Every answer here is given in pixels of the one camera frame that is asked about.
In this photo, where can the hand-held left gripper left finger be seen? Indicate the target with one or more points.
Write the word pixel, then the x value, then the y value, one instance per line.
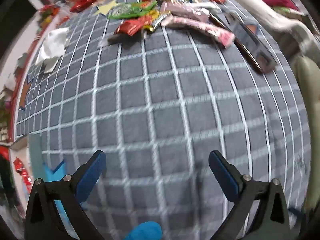
pixel 91 173

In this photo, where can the pale pink snack packet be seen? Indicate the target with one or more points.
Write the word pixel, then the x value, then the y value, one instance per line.
pixel 188 10

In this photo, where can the cardboard box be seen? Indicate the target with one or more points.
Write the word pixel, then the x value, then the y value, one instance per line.
pixel 18 155

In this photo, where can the yellow striped snack packet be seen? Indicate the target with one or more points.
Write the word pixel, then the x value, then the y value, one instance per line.
pixel 156 20

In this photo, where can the yellow paper star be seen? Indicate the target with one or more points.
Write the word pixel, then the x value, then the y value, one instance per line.
pixel 107 7

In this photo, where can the light blue star cutout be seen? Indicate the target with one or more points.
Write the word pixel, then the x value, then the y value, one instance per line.
pixel 55 173

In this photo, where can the red snack packet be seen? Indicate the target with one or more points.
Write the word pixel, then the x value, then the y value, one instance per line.
pixel 131 26

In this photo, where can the grey checked blanket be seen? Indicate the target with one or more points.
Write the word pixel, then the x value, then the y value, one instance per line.
pixel 160 100

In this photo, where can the white crumpled paper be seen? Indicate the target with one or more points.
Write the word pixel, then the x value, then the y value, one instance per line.
pixel 53 47

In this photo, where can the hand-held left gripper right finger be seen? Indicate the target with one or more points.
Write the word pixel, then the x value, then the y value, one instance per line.
pixel 225 177

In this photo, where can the long shiny red packet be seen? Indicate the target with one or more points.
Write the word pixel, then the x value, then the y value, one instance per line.
pixel 85 2

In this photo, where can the black rectangular tray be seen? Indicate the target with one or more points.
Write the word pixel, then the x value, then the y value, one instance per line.
pixel 250 43

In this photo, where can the red foil packet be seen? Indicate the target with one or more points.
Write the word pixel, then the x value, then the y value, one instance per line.
pixel 22 171

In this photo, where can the blue rounded object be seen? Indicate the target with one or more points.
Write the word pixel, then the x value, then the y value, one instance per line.
pixel 145 231

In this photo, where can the dark pink cloth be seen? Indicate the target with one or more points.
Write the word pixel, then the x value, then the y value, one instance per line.
pixel 277 0

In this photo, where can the long pink snack packet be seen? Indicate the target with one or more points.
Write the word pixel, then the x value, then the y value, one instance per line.
pixel 200 27

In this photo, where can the orange paper star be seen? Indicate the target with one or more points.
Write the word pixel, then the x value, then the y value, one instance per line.
pixel 25 93

